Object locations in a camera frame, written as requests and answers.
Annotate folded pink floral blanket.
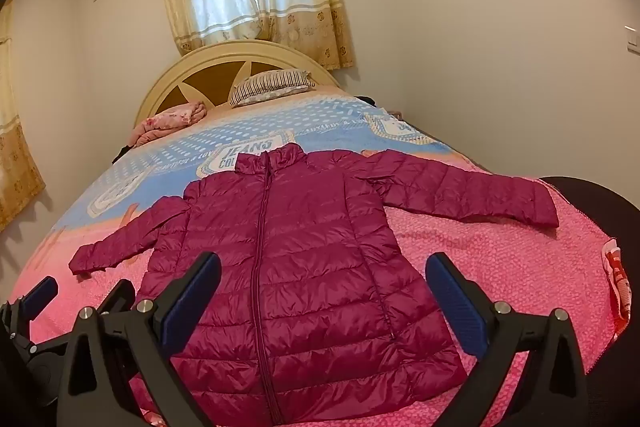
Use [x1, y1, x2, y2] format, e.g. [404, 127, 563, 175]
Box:
[127, 102, 207, 148]

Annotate magenta quilted down jacket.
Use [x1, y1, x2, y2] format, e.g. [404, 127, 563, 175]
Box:
[68, 144, 560, 427]

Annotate bed with pink blue sheet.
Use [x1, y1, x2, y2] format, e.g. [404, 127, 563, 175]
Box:
[10, 84, 632, 427]

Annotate beige side wall curtain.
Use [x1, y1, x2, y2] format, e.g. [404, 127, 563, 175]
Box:
[0, 0, 47, 233]

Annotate striped pillow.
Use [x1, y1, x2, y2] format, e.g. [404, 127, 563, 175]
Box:
[229, 69, 317, 108]

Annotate pink printed cloth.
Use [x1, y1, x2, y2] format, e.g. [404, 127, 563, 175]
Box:
[602, 241, 632, 338]

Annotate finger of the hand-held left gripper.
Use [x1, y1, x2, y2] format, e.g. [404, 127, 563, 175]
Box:
[19, 275, 60, 324]
[98, 279, 137, 317]

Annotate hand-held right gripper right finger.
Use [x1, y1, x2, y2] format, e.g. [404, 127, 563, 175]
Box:
[426, 251, 592, 427]

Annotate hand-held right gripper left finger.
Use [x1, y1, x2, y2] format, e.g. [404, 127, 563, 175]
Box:
[59, 251, 222, 427]

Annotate cream wooden headboard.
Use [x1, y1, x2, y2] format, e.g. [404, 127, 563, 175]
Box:
[134, 39, 341, 132]

